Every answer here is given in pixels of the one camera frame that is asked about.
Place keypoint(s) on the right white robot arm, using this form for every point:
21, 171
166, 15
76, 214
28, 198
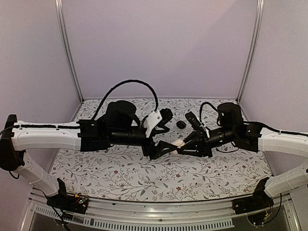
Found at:
249, 136

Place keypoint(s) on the black earbud charging case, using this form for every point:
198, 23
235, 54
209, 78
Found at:
181, 124

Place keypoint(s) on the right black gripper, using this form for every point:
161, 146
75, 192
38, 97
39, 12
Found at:
202, 146

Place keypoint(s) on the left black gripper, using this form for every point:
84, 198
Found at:
156, 152

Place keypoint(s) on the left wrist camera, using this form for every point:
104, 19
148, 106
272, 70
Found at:
156, 118

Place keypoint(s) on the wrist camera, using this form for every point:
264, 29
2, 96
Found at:
195, 123
156, 118

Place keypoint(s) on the right aluminium frame post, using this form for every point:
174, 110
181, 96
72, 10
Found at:
252, 49

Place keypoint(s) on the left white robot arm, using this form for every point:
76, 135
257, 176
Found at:
118, 126

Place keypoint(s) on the front aluminium rail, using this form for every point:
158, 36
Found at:
113, 215

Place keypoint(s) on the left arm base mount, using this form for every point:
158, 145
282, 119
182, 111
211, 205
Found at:
77, 203

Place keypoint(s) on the left aluminium frame post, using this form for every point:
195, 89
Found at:
67, 50

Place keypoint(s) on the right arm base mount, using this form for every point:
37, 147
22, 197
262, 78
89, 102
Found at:
258, 200

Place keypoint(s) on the aluminium frame post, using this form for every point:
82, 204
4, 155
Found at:
67, 50
252, 49

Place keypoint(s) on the floral tablecloth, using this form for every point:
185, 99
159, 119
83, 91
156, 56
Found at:
123, 173

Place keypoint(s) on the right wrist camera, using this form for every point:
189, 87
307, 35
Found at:
195, 123

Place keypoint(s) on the white round earbud case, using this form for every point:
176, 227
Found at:
178, 143

